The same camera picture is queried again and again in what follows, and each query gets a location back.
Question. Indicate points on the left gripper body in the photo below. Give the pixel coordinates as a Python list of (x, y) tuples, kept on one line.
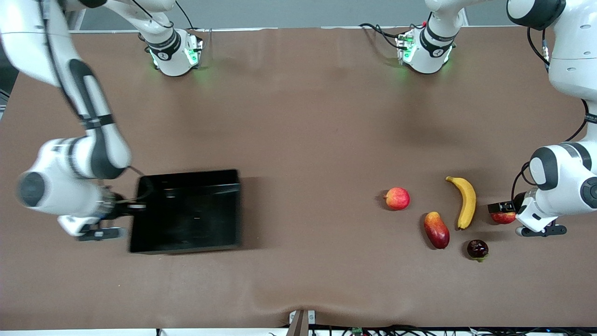
[(517, 202)]

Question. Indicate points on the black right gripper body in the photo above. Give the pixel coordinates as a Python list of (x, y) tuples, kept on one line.
[(117, 210)]

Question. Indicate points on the red yellow streaked apple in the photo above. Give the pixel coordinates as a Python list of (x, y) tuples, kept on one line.
[(503, 217)]

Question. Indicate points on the yellow banana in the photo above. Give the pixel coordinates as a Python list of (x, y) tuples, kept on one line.
[(467, 200)]

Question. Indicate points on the black plastic box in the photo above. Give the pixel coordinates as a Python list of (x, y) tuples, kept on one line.
[(189, 214)]

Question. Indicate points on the pinkish red apple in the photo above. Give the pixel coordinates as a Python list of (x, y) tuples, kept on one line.
[(398, 198)]

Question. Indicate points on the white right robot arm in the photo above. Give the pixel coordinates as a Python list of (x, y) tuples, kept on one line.
[(88, 135)]

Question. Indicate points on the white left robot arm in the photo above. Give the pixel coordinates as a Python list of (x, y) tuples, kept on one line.
[(566, 177)]

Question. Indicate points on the red yellow mango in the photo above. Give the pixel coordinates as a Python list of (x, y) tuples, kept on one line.
[(436, 230)]

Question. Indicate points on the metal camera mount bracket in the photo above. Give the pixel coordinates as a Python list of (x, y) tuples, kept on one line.
[(301, 322)]

